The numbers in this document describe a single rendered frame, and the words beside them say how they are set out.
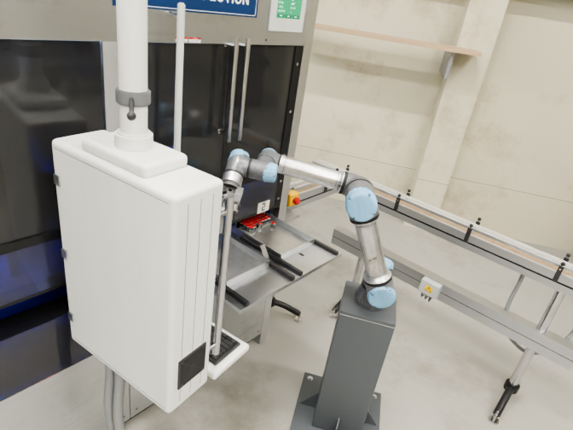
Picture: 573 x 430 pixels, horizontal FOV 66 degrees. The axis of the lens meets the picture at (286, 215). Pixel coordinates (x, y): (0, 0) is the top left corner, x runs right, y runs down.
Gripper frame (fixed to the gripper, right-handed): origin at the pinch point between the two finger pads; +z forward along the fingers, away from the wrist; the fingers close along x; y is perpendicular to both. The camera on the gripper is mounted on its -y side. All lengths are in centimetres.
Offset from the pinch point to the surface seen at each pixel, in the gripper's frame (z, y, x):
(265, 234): -36, 19, 65
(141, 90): -9, -20, -54
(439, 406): 19, 142, 121
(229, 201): 4.1, 6.8, -32.4
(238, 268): -6.8, 11.0, 45.8
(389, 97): -269, 109, 176
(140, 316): 35.7, -10.6, -10.4
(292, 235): -39, 34, 65
